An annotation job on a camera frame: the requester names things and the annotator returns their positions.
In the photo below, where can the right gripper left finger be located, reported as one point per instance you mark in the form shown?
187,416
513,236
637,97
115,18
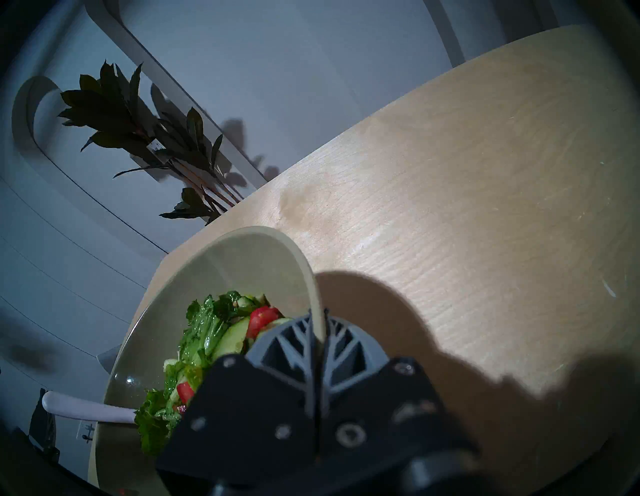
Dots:
250,415

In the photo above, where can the white plant tag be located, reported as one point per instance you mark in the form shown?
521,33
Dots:
157,146

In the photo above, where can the tall dark green potted plant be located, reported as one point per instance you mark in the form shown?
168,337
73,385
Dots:
115,115

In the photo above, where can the mixed green salad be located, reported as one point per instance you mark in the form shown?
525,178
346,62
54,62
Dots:
205,330

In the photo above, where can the pale pink white spoon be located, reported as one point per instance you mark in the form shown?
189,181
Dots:
85,409

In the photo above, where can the beige green salad bowl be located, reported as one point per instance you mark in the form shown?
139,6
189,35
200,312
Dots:
240,265

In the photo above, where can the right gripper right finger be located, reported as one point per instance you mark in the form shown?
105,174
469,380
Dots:
370,410

